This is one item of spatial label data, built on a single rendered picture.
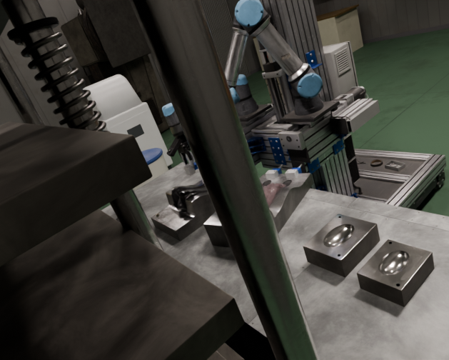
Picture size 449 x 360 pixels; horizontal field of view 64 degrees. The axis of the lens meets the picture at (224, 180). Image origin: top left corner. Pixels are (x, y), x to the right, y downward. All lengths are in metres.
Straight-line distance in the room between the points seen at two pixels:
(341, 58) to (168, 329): 2.04
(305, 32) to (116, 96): 3.14
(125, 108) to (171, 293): 4.34
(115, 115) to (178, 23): 4.43
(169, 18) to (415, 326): 0.92
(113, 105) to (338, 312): 4.11
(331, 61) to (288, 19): 0.38
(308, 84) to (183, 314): 1.38
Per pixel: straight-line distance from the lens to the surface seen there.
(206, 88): 0.34
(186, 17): 0.34
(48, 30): 0.73
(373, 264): 1.14
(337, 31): 8.31
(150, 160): 3.69
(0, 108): 7.48
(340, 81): 2.32
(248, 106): 2.24
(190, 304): 0.52
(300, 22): 2.15
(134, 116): 4.78
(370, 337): 1.05
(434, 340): 1.04
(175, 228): 1.64
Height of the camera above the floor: 1.61
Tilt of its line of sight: 23 degrees down
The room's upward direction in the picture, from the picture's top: 21 degrees counter-clockwise
